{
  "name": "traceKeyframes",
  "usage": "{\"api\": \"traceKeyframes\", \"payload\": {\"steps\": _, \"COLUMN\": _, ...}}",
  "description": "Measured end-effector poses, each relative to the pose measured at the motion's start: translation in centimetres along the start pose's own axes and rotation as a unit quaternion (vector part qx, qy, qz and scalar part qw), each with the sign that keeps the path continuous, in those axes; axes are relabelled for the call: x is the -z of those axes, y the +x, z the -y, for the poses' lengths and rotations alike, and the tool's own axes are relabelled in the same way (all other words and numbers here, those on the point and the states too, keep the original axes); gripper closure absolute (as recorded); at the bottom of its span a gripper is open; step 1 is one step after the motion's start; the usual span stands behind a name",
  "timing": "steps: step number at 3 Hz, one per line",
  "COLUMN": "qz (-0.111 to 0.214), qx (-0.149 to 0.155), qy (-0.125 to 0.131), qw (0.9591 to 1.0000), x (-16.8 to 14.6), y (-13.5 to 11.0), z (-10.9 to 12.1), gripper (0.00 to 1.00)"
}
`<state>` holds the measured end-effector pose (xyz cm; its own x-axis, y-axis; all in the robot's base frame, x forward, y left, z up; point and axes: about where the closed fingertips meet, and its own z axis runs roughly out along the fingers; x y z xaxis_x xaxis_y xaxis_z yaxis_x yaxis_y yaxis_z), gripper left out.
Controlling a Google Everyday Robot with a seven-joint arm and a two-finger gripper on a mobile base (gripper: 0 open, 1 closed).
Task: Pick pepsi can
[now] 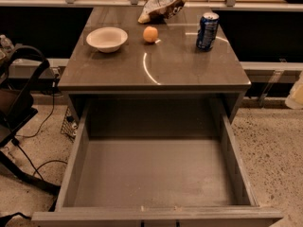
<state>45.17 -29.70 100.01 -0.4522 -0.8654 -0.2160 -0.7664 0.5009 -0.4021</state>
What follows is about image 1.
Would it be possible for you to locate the blue pepsi can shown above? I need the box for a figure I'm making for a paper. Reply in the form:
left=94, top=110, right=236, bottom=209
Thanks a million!
left=196, top=12, right=219, bottom=51

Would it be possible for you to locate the open grey drawer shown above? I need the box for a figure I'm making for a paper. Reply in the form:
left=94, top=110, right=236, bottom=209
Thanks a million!
left=33, top=98, right=282, bottom=227

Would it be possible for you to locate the orange fruit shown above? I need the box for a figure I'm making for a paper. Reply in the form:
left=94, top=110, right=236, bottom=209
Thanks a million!
left=143, top=26, right=158, bottom=43

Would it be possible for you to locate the white paper bowl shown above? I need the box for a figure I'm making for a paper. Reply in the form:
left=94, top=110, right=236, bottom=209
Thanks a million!
left=86, top=27, right=128, bottom=53

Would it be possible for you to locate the crumpled chip bag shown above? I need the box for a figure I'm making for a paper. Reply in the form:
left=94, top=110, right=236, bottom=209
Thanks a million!
left=138, top=0, right=187, bottom=24

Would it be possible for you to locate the black chair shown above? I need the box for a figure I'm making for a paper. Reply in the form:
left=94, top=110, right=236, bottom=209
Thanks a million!
left=0, top=44, right=60, bottom=195

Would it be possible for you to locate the white plastic bag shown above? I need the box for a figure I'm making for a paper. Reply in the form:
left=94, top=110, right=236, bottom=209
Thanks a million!
left=285, top=72, right=303, bottom=110

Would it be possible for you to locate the wire basket with power strip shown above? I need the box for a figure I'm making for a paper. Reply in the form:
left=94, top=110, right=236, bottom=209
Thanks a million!
left=61, top=109, right=78, bottom=141

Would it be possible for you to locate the black floor cable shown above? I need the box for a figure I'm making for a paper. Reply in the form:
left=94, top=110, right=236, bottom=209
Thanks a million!
left=12, top=79, right=68, bottom=182

